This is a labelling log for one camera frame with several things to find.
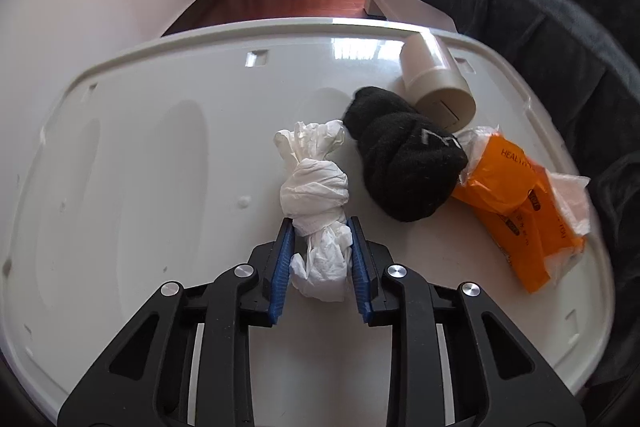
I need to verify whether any white plastic storage box lid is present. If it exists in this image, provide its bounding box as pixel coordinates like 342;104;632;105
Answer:
1;18;614;426

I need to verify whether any black rolled sock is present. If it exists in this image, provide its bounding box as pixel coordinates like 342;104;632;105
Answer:
343;87;469;222

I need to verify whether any orange tissue pack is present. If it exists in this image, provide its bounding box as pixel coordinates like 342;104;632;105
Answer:
454;127;591;294

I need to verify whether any beige cylindrical bottle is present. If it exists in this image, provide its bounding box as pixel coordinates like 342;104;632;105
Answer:
399;31;476;132

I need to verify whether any white tissue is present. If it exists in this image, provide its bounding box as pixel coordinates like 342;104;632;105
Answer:
273;119;352;303

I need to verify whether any bed with dark blanket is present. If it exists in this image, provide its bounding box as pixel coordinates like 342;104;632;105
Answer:
360;0;640;398

